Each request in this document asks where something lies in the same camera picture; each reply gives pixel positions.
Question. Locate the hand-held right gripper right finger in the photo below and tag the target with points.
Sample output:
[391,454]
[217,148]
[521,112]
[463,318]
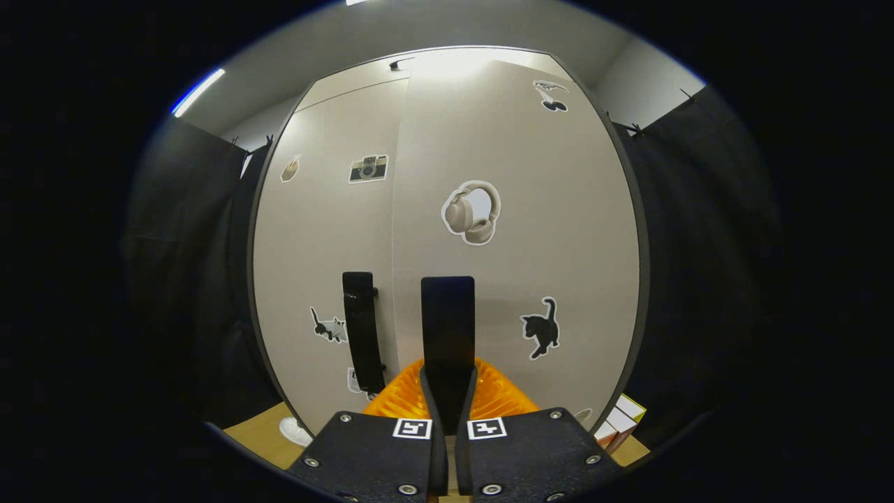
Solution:
[464,461]

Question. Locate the white double-door shoe cabinet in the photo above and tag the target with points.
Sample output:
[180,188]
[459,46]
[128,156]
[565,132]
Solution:
[349,84]

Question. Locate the white cabinet door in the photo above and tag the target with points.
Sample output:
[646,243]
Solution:
[314,237]
[559,209]

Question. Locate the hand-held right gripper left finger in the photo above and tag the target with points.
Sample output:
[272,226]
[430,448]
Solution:
[438,461]

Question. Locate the white and orange box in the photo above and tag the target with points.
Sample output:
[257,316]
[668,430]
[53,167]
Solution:
[605,436]

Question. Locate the white bowl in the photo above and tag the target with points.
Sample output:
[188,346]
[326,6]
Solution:
[293,432]

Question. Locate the long ceiling light strip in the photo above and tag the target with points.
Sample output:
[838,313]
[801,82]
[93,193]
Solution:
[199,92]

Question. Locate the yellow and white box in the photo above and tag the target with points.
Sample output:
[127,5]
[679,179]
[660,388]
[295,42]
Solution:
[631,407]

